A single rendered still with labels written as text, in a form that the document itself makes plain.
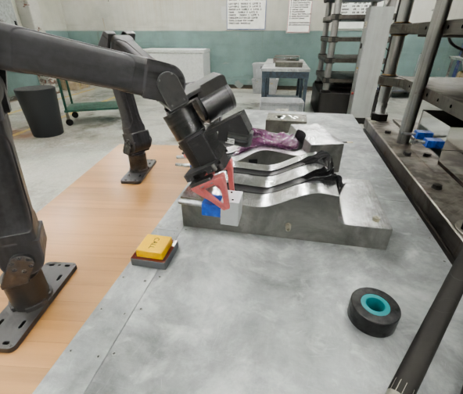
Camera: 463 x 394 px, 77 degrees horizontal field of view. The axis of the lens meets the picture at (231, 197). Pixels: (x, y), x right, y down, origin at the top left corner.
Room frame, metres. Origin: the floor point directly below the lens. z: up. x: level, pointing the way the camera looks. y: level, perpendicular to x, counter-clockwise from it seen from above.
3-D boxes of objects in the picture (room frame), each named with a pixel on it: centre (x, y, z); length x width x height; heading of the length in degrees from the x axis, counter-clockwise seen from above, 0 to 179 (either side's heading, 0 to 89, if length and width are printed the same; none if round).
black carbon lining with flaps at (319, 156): (0.73, -0.13, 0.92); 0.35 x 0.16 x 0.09; 79
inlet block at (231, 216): (0.52, 0.05, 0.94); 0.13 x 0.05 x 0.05; 79
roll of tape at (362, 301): (0.35, -0.25, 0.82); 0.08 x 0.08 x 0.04
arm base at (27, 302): (0.39, 0.38, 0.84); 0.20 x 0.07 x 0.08; 176
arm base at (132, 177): (0.98, 0.34, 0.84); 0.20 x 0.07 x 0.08; 176
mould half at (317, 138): (1.08, -0.13, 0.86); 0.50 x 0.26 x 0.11; 96
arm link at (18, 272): (0.39, 0.37, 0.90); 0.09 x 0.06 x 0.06; 26
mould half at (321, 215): (0.71, -0.14, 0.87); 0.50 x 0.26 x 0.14; 79
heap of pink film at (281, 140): (1.07, -0.13, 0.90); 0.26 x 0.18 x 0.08; 96
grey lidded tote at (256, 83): (7.33, -0.80, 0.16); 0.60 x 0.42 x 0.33; 77
